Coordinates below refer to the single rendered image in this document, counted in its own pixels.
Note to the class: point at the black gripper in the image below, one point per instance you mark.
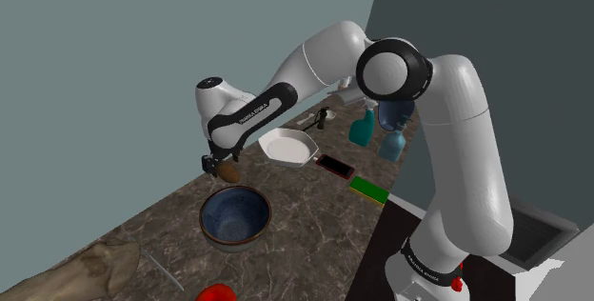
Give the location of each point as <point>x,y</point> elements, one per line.
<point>209,164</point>

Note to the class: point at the brown potato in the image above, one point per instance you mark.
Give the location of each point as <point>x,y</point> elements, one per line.
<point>229,172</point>

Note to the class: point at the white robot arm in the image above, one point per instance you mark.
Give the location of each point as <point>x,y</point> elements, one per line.
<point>459,151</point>

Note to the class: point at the blue bowl with brown rim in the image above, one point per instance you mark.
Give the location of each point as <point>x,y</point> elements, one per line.
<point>234,218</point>

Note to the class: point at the white angular plate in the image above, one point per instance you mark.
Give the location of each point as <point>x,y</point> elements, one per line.
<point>287,148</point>

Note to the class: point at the white spoon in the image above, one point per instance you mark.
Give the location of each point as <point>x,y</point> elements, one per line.
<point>306,119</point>

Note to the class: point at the thin grey rod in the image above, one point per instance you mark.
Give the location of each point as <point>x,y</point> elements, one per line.
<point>158,263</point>

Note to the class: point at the black pepper mill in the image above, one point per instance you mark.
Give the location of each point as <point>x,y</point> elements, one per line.
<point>321,119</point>

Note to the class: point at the red phone with black screen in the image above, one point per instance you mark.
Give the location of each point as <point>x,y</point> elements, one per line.
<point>335,166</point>

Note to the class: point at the red round fruit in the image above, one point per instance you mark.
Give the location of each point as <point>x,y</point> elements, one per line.
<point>216,293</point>

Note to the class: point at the small white dish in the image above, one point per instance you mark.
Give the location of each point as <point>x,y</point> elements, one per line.
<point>331,114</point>

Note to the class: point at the teal spray bottle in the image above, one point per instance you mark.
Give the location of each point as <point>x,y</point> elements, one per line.
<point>361,130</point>

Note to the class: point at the green and yellow sponge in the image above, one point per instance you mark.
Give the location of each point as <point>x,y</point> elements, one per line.
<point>369,190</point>

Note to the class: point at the beige crumpled cloth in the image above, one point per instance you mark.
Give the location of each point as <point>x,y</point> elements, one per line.
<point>69,274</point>

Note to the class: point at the blue soap dispenser bottle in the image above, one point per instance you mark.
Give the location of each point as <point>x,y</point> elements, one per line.
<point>392,147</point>

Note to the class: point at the dark robot stand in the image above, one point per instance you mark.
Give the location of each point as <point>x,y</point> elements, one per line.
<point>376,249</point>

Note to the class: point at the dark blue bowl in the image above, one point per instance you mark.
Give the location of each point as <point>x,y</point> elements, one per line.
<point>393,113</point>

